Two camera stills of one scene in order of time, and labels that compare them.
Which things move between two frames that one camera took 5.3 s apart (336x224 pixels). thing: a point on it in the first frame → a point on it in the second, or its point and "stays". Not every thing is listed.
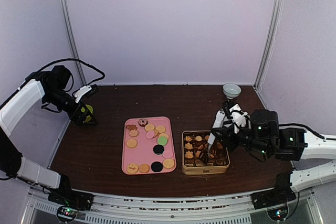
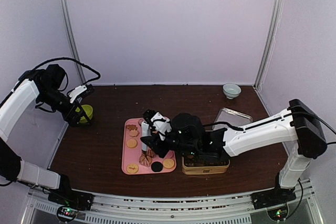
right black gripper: (228, 140) → (155, 143)
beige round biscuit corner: (168, 163) stays
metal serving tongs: (218, 119) → (145, 131)
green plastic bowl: (88, 117) stays
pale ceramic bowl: (231, 90) stays
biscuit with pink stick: (132, 168) stays
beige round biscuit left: (132, 143) stays
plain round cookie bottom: (144, 168) → (146, 159)
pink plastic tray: (148, 146) stays
